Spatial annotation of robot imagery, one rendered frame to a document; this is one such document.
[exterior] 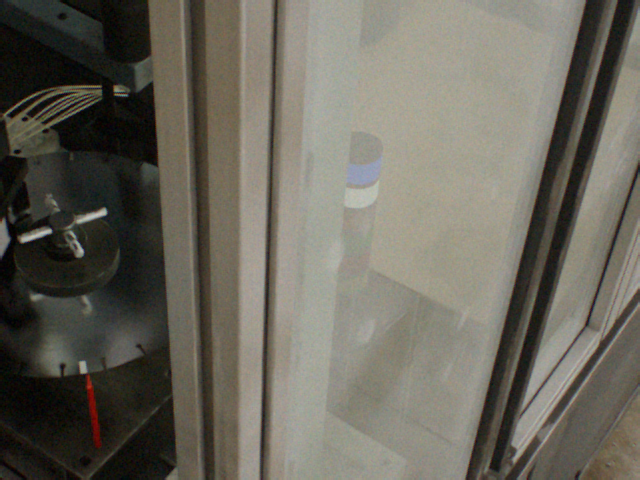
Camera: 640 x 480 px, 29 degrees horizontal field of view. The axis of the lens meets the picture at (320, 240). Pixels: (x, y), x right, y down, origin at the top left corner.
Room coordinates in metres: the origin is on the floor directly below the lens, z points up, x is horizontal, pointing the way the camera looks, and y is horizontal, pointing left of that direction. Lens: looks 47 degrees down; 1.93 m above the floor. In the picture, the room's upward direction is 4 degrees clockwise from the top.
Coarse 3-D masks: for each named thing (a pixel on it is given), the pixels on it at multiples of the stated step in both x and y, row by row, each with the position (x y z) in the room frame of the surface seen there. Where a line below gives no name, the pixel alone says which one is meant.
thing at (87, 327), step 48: (48, 192) 0.97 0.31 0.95; (96, 192) 0.98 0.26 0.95; (144, 192) 0.99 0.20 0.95; (0, 240) 0.89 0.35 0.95; (144, 240) 0.91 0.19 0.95; (0, 288) 0.83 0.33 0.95; (96, 288) 0.84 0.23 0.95; (144, 288) 0.84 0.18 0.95; (0, 336) 0.76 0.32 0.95; (48, 336) 0.77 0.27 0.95; (96, 336) 0.77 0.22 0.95; (144, 336) 0.78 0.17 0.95
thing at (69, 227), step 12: (48, 204) 0.91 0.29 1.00; (60, 216) 0.89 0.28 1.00; (72, 216) 0.89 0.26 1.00; (84, 216) 0.89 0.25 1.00; (96, 216) 0.90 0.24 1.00; (48, 228) 0.87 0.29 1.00; (60, 228) 0.87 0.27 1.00; (72, 228) 0.87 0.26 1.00; (24, 240) 0.85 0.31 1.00; (60, 240) 0.87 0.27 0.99; (72, 240) 0.86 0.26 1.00
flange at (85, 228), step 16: (32, 224) 0.91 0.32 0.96; (48, 224) 0.91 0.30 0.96; (80, 224) 0.92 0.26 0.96; (96, 224) 0.92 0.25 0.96; (16, 240) 0.89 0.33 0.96; (48, 240) 0.88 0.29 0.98; (80, 240) 0.88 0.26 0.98; (96, 240) 0.89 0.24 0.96; (112, 240) 0.90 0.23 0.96; (16, 256) 0.86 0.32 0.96; (32, 256) 0.87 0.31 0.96; (48, 256) 0.86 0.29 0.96; (64, 256) 0.86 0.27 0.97; (96, 256) 0.87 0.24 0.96; (112, 256) 0.87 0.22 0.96; (32, 272) 0.84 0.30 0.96; (48, 272) 0.84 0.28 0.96; (64, 272) 0.85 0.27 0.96; (80, 272) 0.85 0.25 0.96; (96, 272) 0.85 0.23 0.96; (48, 288) 0.83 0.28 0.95; (64, 288) 0.83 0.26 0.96; (80, 288) 0.83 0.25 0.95
